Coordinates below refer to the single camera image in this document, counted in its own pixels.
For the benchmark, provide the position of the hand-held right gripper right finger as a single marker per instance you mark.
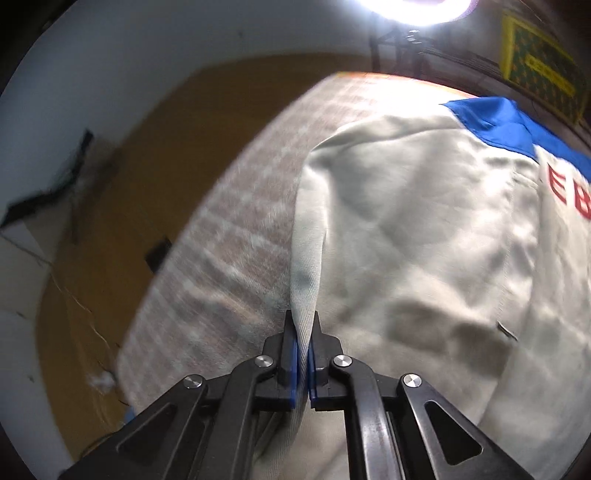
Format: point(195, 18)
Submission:
point(313, 369)

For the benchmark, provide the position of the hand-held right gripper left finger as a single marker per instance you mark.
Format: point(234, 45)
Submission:
point(290, 364)

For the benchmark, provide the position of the grey and blue work jacket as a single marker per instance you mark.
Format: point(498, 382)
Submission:
point(415, 221)

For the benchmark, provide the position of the beige plaid blanket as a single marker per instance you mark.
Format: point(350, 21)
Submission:
point(240, 221)

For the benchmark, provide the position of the bright round lamp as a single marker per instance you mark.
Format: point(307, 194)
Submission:
point(415, 8)

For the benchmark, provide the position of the yellow and green crate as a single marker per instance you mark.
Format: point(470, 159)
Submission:
point(540, 64)

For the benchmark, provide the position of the black wall socket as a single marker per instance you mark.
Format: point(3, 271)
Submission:
point(158, 253)

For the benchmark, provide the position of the dark wall fixture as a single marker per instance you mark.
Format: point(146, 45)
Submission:
point(60, 180)

